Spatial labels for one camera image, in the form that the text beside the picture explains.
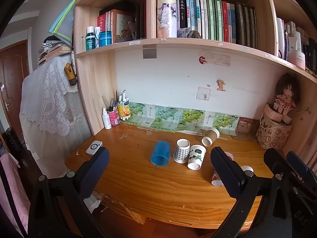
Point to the pink pen holder can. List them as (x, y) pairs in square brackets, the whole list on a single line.
[(114, 117)]

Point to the grape print paper strip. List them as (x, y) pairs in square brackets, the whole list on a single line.
[(188, 116)]

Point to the wooden bookshelf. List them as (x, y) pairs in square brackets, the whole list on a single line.
[(96, 79)]

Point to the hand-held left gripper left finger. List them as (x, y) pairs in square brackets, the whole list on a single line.
[(94, 168)]

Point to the white spray bottle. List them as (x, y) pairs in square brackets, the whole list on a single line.
[(107, 120)]

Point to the green edged mesh pouch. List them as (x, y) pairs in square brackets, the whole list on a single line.
[(63, 22)]

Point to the red print paper cup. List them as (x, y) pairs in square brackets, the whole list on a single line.
[(216, 178)]

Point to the grey checkered paper cup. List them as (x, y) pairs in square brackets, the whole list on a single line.
[(181, 152)]

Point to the white square device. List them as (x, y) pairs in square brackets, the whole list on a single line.
[(94, 148)]

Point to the white box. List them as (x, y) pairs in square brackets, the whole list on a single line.
[(296, 58)]

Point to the small white cap bottle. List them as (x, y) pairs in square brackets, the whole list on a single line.
[(97, 38)]

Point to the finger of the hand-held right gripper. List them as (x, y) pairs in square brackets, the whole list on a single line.
[(275, 161), (297, 162)]

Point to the duck shaped clip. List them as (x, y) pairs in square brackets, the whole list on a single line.
[(221, 85)]

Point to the clear ruler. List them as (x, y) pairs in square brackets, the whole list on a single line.
[(105, 103)]

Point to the yellow pen holder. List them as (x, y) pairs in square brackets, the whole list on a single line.
[(123, 111)]

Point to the teal jar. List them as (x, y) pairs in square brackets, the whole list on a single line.
[(105, 38)]

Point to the pink clear pouch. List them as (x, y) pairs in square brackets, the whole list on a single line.
[(245, 126)]

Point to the printed round basket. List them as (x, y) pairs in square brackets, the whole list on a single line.
[(272, 133)]

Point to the dark stone figure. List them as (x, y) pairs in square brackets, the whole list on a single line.
[(195, 34)]

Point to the brown paper cup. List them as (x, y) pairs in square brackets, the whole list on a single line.
[(210, 136)]

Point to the grey tape patch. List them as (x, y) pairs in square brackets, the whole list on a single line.
[(149, 53)]

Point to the white plant print paper cup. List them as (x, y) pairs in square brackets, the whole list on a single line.
[(197, 157)]

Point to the row of red dark books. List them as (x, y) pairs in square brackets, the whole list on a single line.
[(118, 22)]

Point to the row of green white books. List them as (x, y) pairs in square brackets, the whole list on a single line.
[(213, 19)]

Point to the rag doll brown hair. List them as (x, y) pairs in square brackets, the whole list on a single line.
[(287, 96)]

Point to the stack of books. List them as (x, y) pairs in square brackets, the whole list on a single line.
[(52, 50)]

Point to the red wall sticker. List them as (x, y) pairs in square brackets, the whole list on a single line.
[(202, 60)]

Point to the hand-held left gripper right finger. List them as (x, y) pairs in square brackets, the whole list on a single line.
[(226, 172)]

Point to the brown wooden door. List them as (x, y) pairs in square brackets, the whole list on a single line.
[(12, 79)]

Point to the teal bottle white cap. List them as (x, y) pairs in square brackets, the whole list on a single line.
[(90, 39)]

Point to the blue plastic cup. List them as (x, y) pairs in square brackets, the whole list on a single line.
[(161, 153)]

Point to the white floral print tube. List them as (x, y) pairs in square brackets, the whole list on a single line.
[(167, 14)]

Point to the pink sticky note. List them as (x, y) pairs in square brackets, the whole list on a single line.
[(203, 94)]

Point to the pink cloth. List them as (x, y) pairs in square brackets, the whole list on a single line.
[(12, 193)]

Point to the white lace cloth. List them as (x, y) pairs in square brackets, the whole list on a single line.
[(47, 99)]

